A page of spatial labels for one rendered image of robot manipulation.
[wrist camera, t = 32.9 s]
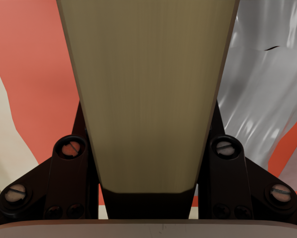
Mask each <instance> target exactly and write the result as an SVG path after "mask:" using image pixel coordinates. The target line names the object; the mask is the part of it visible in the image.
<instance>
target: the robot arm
mask: <svg viewBox="0 0 297 238"><path fill-rule="evenodd" d="M99 184H100V183H99V179H98V174H97V170H96V165H95V161H94V157H93V153H92V149H91V145H90V141H89V137H88V133H87V128H86V124H85V120H84V116H83V111H82V107H81V103H80V101H79V104H78V109H77V113H76V116H75V121H74V125H73V129H72V133H71V135H67V136H64V137H62V138H61V139H59V140H58V141H57V142H56V143H55V145H54V147H53V151H52V157H50V158H49V159H47V160H45V161H44V162H42V163H41V164H39V165H38V166H36V167H35V168H33V169H32V170H30V171H29V172H27V173H26V174H24V175H23V176H21V177H20V178H18V179H17V180H15V181H14V182H12V183H11V184H9V185H8V186H6V187H5V188H4V189H3V190H2V192H1V193H0V238H297V194H296V192H295V191H294V190H293V189H292V188H291V187H290V186H289V185H287V184H286V183H284V182H283V181H281V180H280V179H278V178H277V177H275V176H274V175H272V174H271V173H269V172H268V171H266V170H265V169H263V168H262V167H260V166H259V165H257V164H256V163H254V162H253V161H251V160H250V159H248V158H247V157H245V153H244V148H243V145H242V144H241V142H240V141H239V140H238V139H236V138H235V137H233V136H230V135H226V134H225V130H224V126H223V122H222V118H221V114H220V110H219V106H218V101H217V100H216V105H215V109H214V113H213V117H212V121H211V125H210V130H209V134H208V139H207V142H206V147H205V151H204V155H203V159H202V163H201V169H200V172H199V177H198V181H197V184H198V219H98V210H99Z"/></svg>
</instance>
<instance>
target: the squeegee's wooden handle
mask: <svg viewBox="0 0 297 238"><path fill-rule="evenodd" d="M56 2H57V7H58V11H59V15H60V19H61V24H62V28H63V32H64V36H65V40H66V45H67V48H68V52H69V57H70V61H71V66H72V70H73V74H74V78H75V82H76V86H77V90H78V94H79V99H80V103H81V107H82V111H83V116H84V120H85V124H86V128H87V133H88V137H89V141H90V145H91V149H92V153H93V157H94V161H95V165H96V170H97V174H98V179H99V183H100V187H101V191H102V195H103V199H104V203H105V208H106V212H107V216H108V219H189V215H190V211H191V206H192V202H193V197H194V193H195V189H196V185H197V181H198V177H199V172H200V169H201V163H202V159H203V155H204V151H205V147H206V142H207V139H208V134H209V130H210V125H211V121H212V117H213V113H214V109H215V105H216V100H217V96H218V91H219V87H220V83H221V79H222V75H223V71H224V66H225V62H226V58H227V53H228V49H229V45H230V41H231V36H232V32H233V28H234V24H235V20H236V15H237V11H238V7H239V2H240V0H56Z"/></svg>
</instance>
